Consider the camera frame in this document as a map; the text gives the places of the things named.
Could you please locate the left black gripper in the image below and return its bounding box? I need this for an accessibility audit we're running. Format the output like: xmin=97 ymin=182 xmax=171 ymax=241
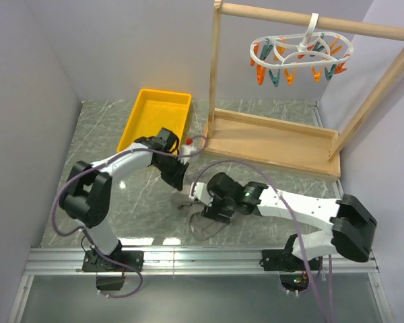
xmin=154 ymin=154 xmax=190 ymax=190

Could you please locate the grey underwear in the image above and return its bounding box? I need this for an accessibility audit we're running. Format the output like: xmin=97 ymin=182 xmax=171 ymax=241
xmin=171 ymin=191 xmax=227 ymax=241

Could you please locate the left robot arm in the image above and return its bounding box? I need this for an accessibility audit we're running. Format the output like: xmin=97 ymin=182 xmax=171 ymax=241
xmin=59 ymin=128 xmax=189 ymax=271

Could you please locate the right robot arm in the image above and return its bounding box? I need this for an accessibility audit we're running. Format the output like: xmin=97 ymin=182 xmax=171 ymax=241
xmin=189 ymin=172 xmax=377 ymax=272

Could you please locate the white round clip hanger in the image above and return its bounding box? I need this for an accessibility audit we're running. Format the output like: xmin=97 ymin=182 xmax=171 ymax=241
xmin=250 ymin=13 xmax=354 ymax=69

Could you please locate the yellow plastic tray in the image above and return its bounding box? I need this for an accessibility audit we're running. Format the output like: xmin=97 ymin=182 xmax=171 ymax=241
xmin=116 ymin=88 xmax=192 ymax=152

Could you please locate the wooden hanging rack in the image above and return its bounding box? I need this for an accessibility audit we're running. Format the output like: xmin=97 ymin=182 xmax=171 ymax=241
xmin=205 ymin=1 xmax=404 ymax=181

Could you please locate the teal clothespin front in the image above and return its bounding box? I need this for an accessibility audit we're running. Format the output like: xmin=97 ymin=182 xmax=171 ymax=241
xmin=268 ymin=69 xmax=281 ymax=87

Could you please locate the teal clothespin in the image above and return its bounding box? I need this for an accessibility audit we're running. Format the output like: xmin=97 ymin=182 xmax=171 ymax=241
xmin=268 ymin=69 xmax=281 ymax=87
xmin=324 ymin=64 xmax=337 ymax=81

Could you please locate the teal clothespin right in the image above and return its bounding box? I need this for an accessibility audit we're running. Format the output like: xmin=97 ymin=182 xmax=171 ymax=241
xmin=324 ymin=64 xmax=337 ymax=81

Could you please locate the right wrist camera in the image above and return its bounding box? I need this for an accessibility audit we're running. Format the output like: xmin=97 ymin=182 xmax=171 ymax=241
xmin=189 ymin=182 xmax=213 ymax=207

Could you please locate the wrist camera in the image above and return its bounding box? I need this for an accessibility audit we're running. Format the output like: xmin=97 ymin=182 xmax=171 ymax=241
xmin=189 ymin=182 xmax=213 ymax=207
xmin=178 ymin=138 xmax=197 ymax=165

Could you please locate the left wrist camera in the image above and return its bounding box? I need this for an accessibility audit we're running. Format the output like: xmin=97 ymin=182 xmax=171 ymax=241
xmin=178 ymin=138 xmax=197 ymax=165

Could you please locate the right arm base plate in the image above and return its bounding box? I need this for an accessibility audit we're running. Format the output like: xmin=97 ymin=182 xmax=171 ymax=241
xmin=259 ymin=249 xmax=306 ymax=273

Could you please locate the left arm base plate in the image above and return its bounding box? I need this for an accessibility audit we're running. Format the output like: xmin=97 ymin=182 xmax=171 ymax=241
xmin=81 ymin=250 xmax=144 ymax=273

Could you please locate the aluminium mounting rail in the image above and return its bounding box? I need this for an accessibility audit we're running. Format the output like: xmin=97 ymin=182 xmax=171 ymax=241
xmin=22 ymin=245 xmax=380 ymax=276

